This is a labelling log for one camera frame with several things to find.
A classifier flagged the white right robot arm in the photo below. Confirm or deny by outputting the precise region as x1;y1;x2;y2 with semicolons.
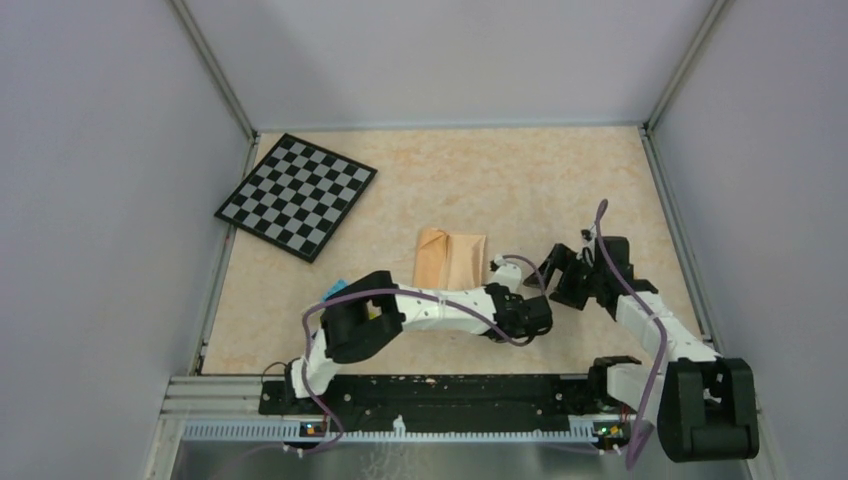
524;229;760;463

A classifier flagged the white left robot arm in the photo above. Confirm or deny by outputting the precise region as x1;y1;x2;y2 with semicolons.
282;264;553;414

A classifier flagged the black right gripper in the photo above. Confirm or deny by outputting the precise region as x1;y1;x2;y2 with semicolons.
524;243;605;310

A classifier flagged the colourful toy block pile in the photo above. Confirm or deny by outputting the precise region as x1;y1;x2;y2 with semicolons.
321;279;348;302

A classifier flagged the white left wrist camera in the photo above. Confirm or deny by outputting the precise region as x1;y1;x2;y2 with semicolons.
489;259;523;291

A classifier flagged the black white checkerboard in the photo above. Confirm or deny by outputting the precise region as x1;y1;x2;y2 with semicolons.
215;133;378;263

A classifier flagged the orange cloth napkin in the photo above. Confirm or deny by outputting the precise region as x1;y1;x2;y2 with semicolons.
412;228;487;290

